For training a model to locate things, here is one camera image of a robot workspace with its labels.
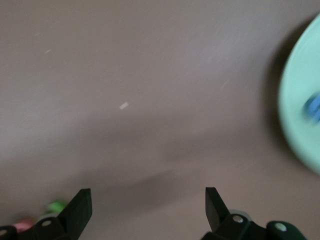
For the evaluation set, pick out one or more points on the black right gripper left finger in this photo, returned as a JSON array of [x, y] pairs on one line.
[[72, 215]]

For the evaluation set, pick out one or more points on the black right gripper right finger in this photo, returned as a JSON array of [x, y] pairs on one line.
[[216, 215]]

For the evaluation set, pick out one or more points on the green foam letter Z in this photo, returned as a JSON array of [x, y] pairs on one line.
[[56, 207]]

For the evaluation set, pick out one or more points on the red foam letter C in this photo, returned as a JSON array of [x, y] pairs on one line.
[[23, 223]]

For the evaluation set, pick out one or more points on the blue foam letter G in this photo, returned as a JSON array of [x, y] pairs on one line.
[[315, 107]]

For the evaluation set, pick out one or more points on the brown table mat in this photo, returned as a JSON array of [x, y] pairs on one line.
[[125, 75]]

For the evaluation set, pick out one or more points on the green plate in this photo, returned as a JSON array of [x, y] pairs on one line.
[[297, 87]]

